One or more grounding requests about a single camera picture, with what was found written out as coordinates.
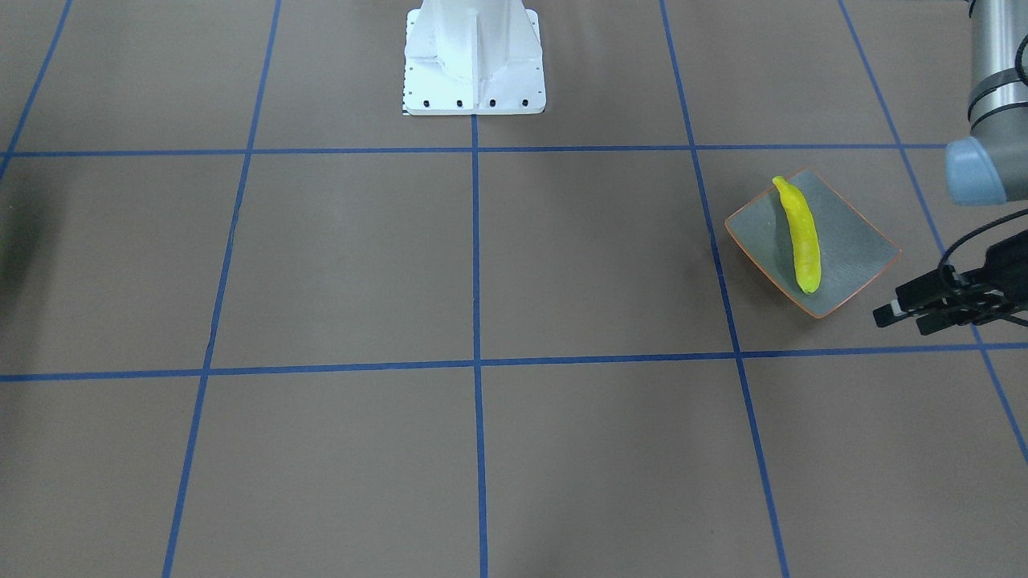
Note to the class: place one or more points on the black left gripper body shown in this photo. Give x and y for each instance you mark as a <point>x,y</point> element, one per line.
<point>960,300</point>

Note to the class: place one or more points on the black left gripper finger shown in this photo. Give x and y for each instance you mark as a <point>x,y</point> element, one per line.
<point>912,297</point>
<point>941,315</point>

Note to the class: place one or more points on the yellow banana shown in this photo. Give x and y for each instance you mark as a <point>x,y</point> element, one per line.
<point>807,257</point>

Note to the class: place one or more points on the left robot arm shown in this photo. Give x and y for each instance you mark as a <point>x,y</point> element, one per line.
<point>986,168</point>

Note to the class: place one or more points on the grey square plate orange rim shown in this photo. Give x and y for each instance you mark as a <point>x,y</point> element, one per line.
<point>853,252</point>

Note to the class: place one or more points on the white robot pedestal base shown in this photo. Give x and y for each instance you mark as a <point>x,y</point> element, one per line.
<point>473,58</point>

